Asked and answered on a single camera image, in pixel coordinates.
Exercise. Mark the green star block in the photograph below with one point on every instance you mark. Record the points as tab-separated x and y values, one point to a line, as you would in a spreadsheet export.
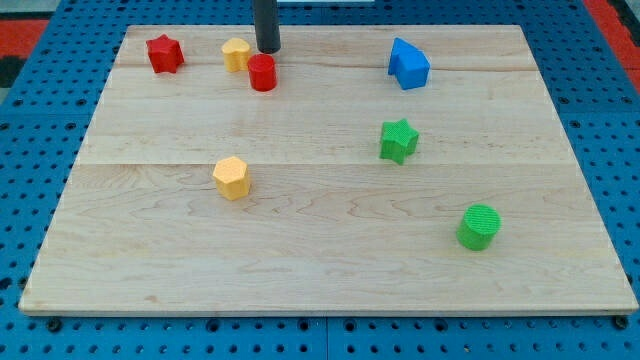
397	141

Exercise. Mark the yellow heart block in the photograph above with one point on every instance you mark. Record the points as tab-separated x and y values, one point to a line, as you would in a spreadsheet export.
236	53

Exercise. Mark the red star block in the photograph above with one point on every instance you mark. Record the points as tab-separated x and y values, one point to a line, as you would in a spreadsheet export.
165	54

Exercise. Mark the light wooden board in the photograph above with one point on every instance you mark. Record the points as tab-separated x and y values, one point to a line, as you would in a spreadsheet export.
328	227

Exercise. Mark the yellow hexagon block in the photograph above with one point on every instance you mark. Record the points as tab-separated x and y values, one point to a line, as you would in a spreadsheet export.
232	178

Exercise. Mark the red cylinder block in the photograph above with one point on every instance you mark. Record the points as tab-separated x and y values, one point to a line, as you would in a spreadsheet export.
262	72

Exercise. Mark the blue house-shaped block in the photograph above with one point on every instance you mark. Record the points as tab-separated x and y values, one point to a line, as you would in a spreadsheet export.
408	64

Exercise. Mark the green cylinder block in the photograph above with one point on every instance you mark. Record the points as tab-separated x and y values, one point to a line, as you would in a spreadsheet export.
478	227

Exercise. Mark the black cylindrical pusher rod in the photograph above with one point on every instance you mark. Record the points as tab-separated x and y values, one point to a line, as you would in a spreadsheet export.
266	24

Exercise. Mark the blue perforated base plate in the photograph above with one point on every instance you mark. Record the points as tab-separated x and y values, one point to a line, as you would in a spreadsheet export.
48	109

